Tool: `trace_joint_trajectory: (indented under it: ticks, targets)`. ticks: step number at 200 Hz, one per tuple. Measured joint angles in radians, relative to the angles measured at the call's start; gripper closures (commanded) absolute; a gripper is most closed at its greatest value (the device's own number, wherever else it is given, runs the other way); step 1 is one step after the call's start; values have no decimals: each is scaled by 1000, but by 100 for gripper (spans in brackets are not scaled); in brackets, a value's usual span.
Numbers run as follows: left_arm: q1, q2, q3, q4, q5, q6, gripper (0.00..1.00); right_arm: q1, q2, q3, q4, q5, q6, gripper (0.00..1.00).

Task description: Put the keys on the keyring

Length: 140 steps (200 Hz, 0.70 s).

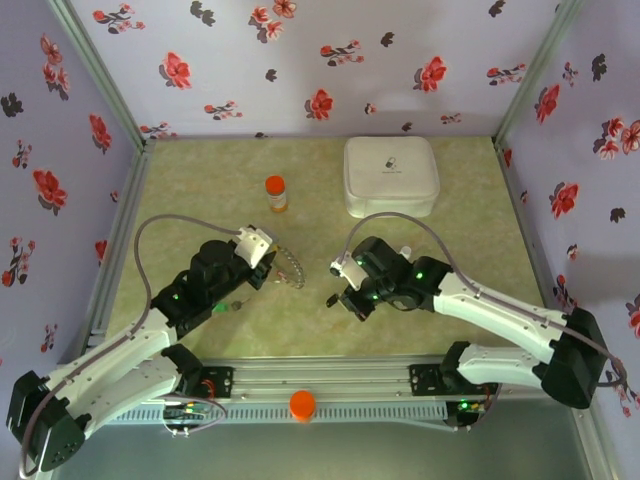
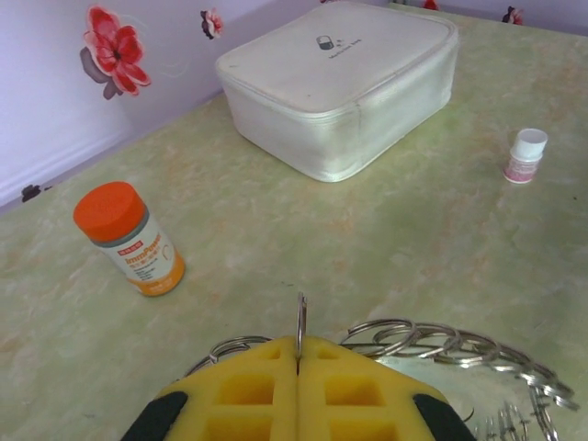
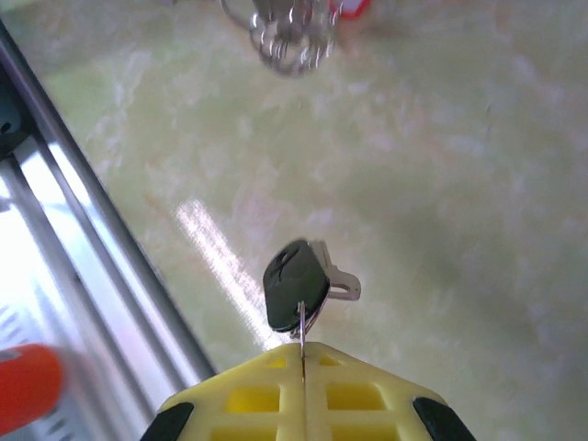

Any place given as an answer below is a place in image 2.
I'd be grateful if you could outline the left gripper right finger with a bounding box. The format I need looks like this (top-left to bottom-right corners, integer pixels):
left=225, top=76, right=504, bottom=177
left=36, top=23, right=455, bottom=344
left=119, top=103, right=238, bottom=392
left=297, top=334, right=478, bottom=441

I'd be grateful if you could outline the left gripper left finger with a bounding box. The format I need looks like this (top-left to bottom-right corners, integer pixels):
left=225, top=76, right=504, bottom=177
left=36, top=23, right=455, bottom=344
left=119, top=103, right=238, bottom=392
left=119, top=334, right=300, bottom=441

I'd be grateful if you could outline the large metal keyring with rings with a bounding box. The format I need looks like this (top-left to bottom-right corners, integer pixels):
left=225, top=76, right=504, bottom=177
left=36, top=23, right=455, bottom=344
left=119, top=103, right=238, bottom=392
left=181, top=292, right=581, bottom=441

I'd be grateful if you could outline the orange capped supplement bottle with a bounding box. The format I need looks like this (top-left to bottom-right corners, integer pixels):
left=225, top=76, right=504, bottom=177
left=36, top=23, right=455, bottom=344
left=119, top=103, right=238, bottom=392
left=73, top=181, right=187, bottom=298

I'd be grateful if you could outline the small white pink bottle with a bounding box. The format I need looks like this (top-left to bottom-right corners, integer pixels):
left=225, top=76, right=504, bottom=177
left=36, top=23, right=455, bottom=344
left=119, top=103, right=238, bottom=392
left=503, top=128, right=548, bottom=184

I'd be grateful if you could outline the white medicine bag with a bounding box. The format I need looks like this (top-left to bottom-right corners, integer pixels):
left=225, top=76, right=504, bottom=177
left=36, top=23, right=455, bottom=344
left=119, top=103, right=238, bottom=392
left=214, top=1, right=460, bottom=184

